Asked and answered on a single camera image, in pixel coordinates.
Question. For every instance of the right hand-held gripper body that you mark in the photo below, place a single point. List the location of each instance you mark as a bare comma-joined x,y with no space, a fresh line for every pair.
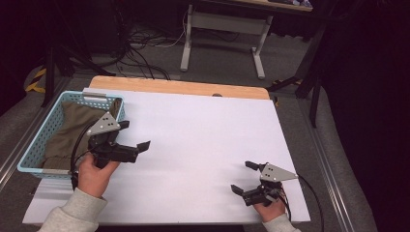
275,174

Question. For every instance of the aluminium floor rail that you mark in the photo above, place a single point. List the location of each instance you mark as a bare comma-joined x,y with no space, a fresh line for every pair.
22,141
328,180

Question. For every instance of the wooden table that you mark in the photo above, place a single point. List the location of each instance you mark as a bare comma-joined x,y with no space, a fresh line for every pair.
180,86

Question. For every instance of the black metal stand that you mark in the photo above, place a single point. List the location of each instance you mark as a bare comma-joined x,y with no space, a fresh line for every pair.
50,64
309,61

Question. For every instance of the white board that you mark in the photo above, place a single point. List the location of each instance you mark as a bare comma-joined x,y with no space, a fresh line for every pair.
199,135

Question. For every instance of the olive green pants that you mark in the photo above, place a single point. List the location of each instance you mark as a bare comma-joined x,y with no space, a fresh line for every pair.
69,135

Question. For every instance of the person's left hand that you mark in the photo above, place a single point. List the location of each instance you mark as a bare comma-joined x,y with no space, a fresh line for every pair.
93,179

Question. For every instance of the light blue plastic basket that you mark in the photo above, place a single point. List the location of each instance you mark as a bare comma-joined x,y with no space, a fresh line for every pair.
37,145

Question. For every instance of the person's right hand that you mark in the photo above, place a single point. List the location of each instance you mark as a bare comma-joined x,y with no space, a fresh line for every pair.
270,211

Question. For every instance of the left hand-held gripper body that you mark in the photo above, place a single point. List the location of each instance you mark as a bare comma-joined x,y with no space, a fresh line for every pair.
103,127

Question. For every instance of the white table frame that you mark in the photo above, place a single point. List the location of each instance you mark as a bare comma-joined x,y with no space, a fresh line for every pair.
225,24

